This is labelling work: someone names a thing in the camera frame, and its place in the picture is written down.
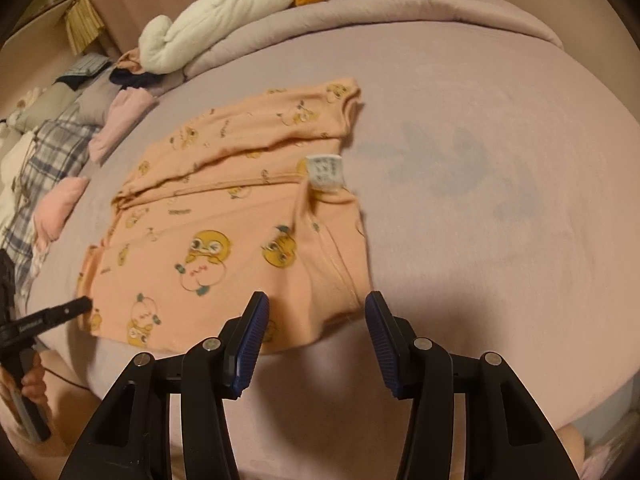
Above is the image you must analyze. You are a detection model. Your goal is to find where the peach folded cloth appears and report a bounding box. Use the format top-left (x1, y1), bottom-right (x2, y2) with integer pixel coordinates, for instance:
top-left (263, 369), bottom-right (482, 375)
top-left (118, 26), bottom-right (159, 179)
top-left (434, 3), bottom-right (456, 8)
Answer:
top-left (32, 176), bottom-right (91, 253)

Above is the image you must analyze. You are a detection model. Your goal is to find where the blue striped pillow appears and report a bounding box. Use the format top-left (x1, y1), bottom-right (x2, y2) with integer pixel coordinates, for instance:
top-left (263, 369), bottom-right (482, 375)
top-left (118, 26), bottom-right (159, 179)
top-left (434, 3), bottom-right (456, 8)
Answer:
top-left (55, 54), bottom-right (113, 92)

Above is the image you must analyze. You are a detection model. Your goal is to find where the dark navy cloth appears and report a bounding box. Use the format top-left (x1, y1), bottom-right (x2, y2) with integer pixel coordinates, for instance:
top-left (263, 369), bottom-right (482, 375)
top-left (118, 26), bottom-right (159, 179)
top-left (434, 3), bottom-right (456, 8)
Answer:
top-left (109, 67), bottom-right (161, 89)

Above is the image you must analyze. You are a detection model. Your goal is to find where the lilac quilt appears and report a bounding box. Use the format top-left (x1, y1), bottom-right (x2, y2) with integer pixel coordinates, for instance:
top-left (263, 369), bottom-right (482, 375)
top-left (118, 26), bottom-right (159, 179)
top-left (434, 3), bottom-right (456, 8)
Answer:
top-left (185, 0), bottom-right (566, 81)

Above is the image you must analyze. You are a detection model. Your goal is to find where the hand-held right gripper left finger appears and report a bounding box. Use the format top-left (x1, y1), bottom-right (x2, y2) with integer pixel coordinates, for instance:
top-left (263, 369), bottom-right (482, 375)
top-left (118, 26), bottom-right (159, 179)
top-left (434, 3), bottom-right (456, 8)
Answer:
top-left (59, 291), bottom-right (271, 480)

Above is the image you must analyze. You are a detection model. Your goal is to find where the white goose plush toy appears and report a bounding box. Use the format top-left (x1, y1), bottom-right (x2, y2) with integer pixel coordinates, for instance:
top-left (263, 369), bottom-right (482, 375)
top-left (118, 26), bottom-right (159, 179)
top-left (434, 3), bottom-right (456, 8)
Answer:
top-left (139, 0), bottom-right (381, 75)

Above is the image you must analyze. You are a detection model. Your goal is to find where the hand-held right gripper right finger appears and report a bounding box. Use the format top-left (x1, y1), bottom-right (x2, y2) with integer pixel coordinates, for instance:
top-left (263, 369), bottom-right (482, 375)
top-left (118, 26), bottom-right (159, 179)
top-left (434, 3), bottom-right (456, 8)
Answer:
top-left (364, 290), bottom-right (583, 480)

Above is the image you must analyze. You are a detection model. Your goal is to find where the small white plush toy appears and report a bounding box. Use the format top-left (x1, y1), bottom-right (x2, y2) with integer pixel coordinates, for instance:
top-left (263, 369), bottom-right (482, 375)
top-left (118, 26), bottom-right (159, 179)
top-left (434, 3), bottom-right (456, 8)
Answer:
top-left (17, 87), bottom-right (45, 112)

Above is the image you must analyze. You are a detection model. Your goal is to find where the white cloth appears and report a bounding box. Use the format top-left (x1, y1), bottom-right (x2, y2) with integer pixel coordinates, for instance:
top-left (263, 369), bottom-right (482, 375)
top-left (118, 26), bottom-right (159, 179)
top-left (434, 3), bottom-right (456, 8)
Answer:
top-left (0, 130), bottom-right (38, 231)

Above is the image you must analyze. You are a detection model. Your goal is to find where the grey pillow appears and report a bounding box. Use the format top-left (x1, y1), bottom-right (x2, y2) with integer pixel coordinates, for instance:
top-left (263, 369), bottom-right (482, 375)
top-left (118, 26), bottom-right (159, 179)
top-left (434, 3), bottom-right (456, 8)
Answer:
top-left (75, 77), bottom-right (126, 126)

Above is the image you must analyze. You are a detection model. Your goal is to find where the cream wall shelf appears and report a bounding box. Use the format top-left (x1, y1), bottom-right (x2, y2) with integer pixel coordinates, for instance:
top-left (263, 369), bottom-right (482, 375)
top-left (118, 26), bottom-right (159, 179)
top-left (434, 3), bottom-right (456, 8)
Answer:
top-left (10, 0), bottom-right (76, 46)

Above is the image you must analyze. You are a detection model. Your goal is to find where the yellow fringed cloth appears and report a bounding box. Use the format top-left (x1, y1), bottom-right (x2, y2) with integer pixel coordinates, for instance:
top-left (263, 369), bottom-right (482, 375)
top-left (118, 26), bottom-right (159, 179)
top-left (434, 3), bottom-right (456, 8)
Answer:
top-left (65, 0), bottom-right (108, 56)

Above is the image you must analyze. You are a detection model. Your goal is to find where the orange printed baby shirt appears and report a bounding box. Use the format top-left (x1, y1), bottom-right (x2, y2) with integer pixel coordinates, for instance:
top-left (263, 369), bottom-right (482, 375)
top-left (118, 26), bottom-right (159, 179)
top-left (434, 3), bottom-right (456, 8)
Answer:
top-left (75, 77), bottom-right (371, 356)

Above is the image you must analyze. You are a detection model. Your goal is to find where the pink folded cloth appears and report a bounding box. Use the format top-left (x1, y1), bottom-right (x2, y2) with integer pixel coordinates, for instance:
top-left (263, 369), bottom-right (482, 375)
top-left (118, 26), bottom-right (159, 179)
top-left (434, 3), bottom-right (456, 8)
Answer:
top-left (89, 87), bottom-right (160, 167)

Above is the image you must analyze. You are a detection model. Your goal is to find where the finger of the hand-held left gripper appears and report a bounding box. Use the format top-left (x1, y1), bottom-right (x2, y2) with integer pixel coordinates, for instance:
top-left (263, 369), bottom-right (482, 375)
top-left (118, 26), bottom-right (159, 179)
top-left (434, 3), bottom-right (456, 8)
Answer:
top-left (22, 296), bottom-right (94, 333)

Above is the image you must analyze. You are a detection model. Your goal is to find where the small pink cloth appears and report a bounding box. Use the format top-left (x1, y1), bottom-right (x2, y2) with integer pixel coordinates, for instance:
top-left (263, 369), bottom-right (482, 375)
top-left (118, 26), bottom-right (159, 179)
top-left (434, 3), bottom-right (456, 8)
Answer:
top-left (116, 47), bottom-right (148, 73)

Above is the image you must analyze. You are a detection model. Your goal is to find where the person's left hand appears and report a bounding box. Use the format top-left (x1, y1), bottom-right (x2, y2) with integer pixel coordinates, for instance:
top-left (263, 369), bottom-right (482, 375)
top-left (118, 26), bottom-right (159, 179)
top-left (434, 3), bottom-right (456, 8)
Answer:
top-left (19, 354), bottom-right (49, 413)

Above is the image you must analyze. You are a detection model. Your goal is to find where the olive pillow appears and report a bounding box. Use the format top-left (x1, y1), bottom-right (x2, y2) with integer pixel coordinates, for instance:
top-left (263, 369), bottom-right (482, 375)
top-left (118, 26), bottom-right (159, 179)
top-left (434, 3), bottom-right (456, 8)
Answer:
top-left (15, 85), bottom-right (81, 131)

